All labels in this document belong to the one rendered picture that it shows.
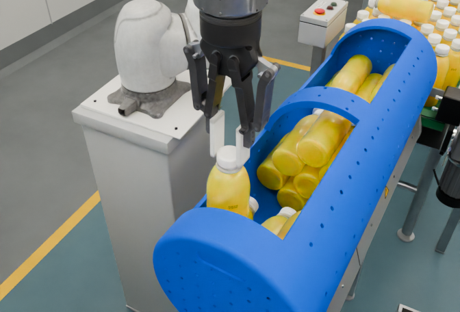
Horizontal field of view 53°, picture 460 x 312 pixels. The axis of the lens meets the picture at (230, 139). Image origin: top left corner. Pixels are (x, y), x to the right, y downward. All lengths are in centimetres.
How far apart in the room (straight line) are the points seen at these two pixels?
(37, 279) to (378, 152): 171
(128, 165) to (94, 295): 91
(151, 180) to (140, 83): 29
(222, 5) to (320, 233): 38
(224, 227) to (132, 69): 67
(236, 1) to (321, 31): 112
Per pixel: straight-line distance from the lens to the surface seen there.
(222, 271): 70
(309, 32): 164
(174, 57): 123
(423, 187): 216
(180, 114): 128
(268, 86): 58
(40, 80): 362
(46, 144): 297
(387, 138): 97
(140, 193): 143
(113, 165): 142
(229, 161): 68
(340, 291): 107
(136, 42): 120
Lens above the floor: 175
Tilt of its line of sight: 39 degrees down
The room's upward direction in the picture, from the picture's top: straight up
